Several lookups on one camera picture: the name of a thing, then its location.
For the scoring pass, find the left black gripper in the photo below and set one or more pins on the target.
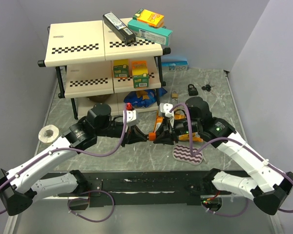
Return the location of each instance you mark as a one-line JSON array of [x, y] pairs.
[[132, 135]]

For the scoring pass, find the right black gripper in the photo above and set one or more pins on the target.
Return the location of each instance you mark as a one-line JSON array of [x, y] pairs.
[[165, 138]]

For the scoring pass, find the orange black padlock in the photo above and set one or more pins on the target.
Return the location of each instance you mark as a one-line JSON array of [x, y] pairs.
[[152, 136]]

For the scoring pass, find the small brass padlock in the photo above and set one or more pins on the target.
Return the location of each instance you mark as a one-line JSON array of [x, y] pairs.
[[174, 95]]

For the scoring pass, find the black Kaijing padlock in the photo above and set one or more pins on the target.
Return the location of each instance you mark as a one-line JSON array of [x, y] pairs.
[[192, 90]]

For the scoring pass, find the large brass long-shackle padlock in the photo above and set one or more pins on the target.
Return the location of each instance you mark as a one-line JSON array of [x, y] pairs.
[[174, 101]]

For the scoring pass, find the black key bunch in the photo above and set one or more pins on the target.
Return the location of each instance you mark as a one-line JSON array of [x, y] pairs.
[[207, 88]]

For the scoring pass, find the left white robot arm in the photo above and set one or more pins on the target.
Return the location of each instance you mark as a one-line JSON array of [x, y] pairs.
[[22, 186]]

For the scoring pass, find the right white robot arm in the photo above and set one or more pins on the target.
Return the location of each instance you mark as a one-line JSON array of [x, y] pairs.
[[266, 185]]

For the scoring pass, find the purple wavy sponge pad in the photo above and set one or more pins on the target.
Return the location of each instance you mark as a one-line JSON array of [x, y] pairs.
[[182, 153]]

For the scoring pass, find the orange kettle chip bag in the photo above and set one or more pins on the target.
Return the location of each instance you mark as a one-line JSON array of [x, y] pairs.
[[178, 114]]

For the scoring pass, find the blue chip bag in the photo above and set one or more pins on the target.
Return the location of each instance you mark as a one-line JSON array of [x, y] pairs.
[[141, 98]]

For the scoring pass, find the green yellow box right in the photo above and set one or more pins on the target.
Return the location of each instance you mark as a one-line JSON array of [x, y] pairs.
[[140, 75]]

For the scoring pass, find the green yellow box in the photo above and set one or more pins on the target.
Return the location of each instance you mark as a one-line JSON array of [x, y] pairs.
[[140, 75], [121, 68]]

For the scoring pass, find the blue white toothpaste box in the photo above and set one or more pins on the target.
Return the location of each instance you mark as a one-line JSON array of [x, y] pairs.
[[174, 66]]

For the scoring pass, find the green yellow box left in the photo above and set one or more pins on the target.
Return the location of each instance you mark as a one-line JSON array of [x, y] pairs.
[[121, 68]]

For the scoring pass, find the beige checkered three-tier shelf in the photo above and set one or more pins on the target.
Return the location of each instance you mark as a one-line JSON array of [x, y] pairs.
[[83, 54]]

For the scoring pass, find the clear tape roll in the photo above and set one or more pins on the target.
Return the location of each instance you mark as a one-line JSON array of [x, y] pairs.
[[48, 134]]

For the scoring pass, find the long black box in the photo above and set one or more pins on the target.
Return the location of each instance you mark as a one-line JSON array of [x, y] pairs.
[[119, 28]]

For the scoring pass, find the teal toothpaste box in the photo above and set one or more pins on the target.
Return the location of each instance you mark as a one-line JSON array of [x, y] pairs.
[[142, 30]]

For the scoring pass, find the orange yellow snack box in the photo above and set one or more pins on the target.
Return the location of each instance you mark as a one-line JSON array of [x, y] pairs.
[[151, 18]]

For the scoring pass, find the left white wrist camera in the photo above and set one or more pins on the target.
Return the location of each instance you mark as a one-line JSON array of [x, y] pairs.
[[130, 115]]

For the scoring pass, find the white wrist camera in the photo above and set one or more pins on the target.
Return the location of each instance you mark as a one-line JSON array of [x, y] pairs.
[[165, 110], [130, 115]]

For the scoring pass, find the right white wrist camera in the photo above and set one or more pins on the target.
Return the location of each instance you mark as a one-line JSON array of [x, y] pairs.
[[165, 110]]

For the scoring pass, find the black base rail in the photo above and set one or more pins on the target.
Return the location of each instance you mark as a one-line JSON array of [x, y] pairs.
[[145, 188]]

